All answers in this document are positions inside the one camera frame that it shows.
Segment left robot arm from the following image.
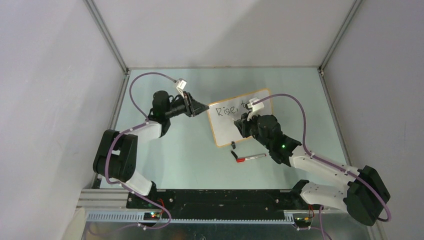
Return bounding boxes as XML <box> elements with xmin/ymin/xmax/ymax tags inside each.
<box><xmin>92</xmin><ymin>90</ymin><xmax>209</xmax><ymax>208</ymax></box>

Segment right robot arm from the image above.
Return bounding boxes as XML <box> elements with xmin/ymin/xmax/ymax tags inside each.
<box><xmin>234</xmin><ymin>113</ymin><xmax>391</xmax><ymax>227</ymax></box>

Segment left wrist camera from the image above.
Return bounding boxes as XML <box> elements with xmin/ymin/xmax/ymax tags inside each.
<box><xmin>174</xmin><ymin>78</ymin><xmax>187</xmax><ymax>97</ymax></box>

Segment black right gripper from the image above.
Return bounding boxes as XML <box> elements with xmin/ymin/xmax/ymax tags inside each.
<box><xmin>234</xmin><ymin>110</ymin><xmax>272</xmax><ymax>150</ymax></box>

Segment red whiteboard marker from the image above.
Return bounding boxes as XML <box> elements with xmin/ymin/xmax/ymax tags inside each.
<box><xmin>236</xmin><ymin>153</ymin><xmax>267</xmax><ymax>163</ymax></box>

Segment right controller board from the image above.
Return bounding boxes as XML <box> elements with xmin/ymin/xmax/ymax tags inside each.
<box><xmin>294</xmin><ymin>216</ymin><xmax>314</xmax><ymax>229</ymax></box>

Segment controller board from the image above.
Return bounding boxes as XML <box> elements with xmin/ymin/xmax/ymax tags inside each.
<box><xmin>294</xmin><ymin>216</ymin><xmax>314</xmax><ymax>229</ymax></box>
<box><xmin>143</xmin><ymin>211</ymin><xmax>162</xmax><ymax>221</ymax></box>

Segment yellow framed whiteboard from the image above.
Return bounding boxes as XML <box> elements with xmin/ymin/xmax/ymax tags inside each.
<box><xmin>207</xmin><ymin>88</ymin><xmax>271</xmax><ymax>148</ymax></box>

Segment black marker cap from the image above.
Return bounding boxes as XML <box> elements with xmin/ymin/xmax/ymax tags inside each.
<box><xmin>230</xmin><ymin>150</ymin><xmax>238</xmax><ymax>160</ymax></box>

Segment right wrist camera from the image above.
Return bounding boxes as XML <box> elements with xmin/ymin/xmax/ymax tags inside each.
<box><xmin>247</xmin><ymin>97</ymin><xmax>265</xmax><ymax>121</ymax></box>

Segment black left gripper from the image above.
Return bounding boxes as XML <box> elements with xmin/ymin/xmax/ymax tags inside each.
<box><xmin>164</xmin><ymin>91</ymin><xmax>209</xmax><ymax>119</ymax></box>

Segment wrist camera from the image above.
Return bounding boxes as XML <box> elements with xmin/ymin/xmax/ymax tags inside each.
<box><xmin>247</xmin><ymin>97</ymin><xmax>265</xmax><ymax>121</ymax></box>
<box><xmin>174</xmin><ymin>78</ymin><xmax>187</xmax><ymax>97</ymax></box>

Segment left controller board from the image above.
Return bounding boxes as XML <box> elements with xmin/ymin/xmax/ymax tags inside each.
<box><xmin>143</xmin><ymin>211</ymin><xmax>162</xmax><ymax>221</ymax></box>

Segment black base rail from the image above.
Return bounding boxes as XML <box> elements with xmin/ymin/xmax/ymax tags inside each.
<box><xmin>126</xmin><ymin>189</ymin><xmax>319</xmax><ymax>221</ymax></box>

